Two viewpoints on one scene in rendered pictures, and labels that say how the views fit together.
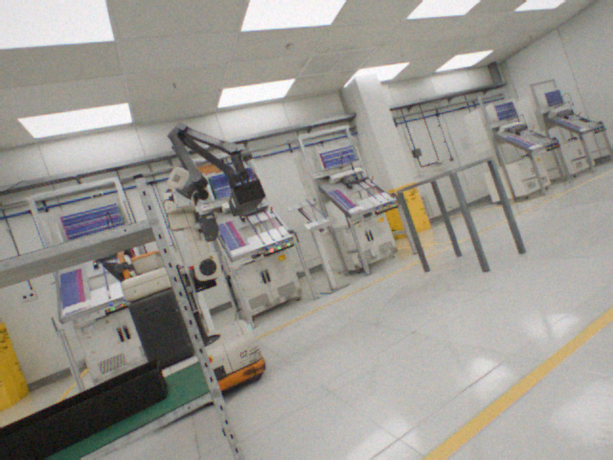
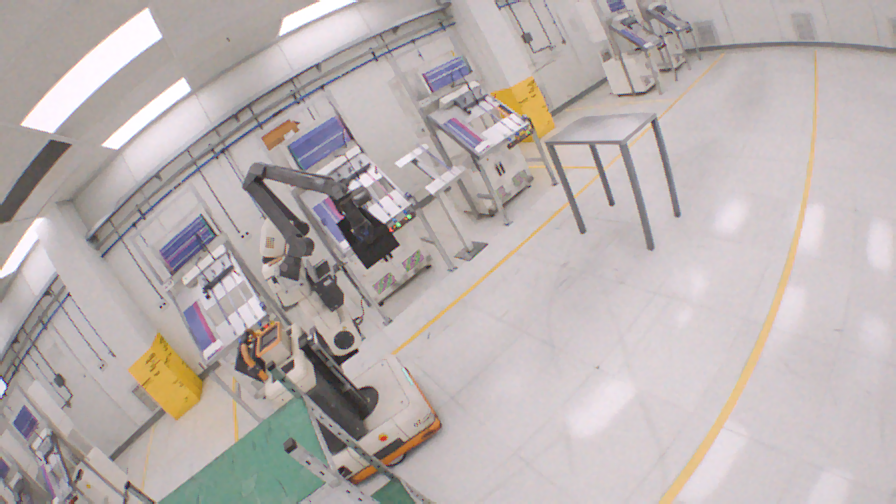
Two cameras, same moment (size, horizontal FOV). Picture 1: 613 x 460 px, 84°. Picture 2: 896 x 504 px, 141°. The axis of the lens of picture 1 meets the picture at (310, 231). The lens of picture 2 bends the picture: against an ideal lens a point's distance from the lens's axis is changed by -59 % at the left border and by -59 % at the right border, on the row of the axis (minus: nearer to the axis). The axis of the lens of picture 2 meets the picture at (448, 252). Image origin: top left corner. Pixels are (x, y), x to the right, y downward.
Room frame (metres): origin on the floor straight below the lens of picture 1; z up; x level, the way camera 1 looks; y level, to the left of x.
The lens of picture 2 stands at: (0.60, -0.08, 1.57)
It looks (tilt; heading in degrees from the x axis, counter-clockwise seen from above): 25 degrees down; 4
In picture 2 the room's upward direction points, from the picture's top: 30 degrees counter-clockwise
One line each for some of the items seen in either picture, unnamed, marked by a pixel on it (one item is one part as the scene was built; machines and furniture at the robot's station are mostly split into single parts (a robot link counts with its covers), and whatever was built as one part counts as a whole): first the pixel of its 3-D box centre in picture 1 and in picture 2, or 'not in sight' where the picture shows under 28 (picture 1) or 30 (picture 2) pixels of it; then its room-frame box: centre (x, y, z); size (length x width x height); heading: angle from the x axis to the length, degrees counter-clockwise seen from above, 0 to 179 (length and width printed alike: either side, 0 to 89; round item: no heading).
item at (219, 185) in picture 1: (233, 183); (318, 143); (3.97, 0.66, 1.52); 0.51 x 0.13 x 0.27; 114
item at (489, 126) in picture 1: (505, 146); (619, 37); (6.10, -3.80, 0.95); 1.36 x 0.82 x 1.90; 24
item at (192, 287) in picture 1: (204, 275); (337, 336); (2.27, 0.77, 0.68); 0.28 x 0.27 x 0.25; 17
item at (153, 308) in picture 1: (168, 305); (311, 379); (2.13, 1.00, 0.59); 0.55 x 0.34 x 0.83; 17
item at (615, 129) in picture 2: (455, 218); (616, 178); (2.90, -1.20, 0.40); 0.70 x 0.45 x 0.80; 21
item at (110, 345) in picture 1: (118, 305); (241, 324); (3.30, 2.00, 0.66); 1.01 x 0.73 x 1.31; 24
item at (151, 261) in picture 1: (148, 264); (274, 345); (2.13, 1.02, 0.87); 0.23 x 0.15 x 0.11; 17
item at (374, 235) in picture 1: (357, 218); (482, 147); (4.48, -0.65, 0.65); 1.01 x 0.73 x 1.29; 24
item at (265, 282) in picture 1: (261, 284); (378, 254); (4.05, 0.77, 0.31); 0.70 x 0.65 x 0.62; 114
